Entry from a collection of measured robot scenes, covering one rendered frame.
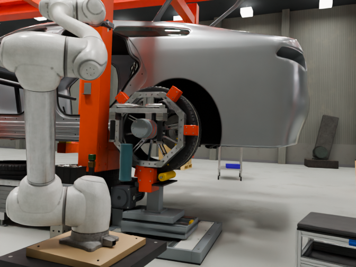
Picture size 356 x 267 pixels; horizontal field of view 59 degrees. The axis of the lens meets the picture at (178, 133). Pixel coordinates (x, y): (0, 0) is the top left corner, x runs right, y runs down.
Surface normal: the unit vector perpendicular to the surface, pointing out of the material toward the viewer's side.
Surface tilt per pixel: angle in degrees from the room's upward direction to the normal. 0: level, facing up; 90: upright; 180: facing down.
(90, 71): 127
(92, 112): 90
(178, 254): 90
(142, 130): 90
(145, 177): 90
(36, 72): 123
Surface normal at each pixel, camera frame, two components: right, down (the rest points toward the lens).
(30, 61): 0.16, 0.57
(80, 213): 0.21, 0.03
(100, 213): 0.65, 0.04
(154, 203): -0.29, -0.04
